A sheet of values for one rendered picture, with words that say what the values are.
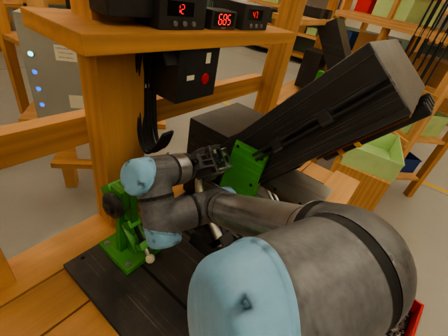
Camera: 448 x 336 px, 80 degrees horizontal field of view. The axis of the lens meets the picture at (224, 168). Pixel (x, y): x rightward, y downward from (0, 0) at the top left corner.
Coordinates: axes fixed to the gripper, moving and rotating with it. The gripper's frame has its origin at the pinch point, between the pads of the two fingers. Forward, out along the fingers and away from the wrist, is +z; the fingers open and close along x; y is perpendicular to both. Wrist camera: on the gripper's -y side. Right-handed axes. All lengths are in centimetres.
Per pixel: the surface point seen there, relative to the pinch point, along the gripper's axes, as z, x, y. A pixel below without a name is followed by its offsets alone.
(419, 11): 290, 98, 97
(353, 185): 85, -29, 18
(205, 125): 7.8, 14.8, -6.9
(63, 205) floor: 34, 17, -181
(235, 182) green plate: 2.5, -7.5, 0.8
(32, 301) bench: -42, -20, -44
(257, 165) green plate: 2.4, -4.9, 10.0
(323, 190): 26.0, -19.8, 19.0
